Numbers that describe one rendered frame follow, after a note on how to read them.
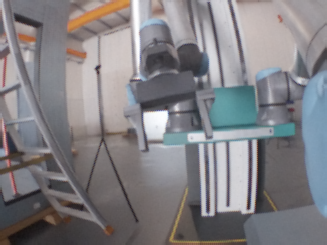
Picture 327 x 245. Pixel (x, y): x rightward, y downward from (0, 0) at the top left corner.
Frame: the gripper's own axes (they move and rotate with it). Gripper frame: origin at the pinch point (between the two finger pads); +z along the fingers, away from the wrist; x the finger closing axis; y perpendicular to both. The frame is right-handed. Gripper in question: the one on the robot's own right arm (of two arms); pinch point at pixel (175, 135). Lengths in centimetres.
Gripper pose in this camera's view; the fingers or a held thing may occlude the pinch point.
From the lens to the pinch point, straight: 37.3
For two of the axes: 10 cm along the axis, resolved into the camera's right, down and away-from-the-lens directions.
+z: 1.6, 9.1, -3.7
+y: 1.5, 3.5, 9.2
